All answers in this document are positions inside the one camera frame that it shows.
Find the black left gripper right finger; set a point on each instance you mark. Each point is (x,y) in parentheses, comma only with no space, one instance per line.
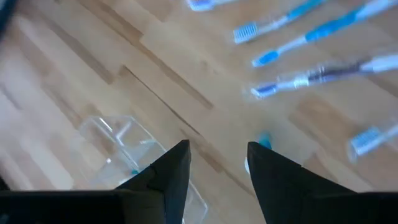
(280,186)

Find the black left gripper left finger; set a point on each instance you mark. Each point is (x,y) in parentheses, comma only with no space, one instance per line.
(174,174)

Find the blue toothbrush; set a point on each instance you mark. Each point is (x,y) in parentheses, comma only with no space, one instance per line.
(245,32)
(326,28)
(363,140)

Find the purple toothbrush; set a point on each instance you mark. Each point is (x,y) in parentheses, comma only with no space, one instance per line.
(199,4)
(335,72)

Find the clear acrylic organizer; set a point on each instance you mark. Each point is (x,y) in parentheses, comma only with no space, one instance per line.
(124,137)

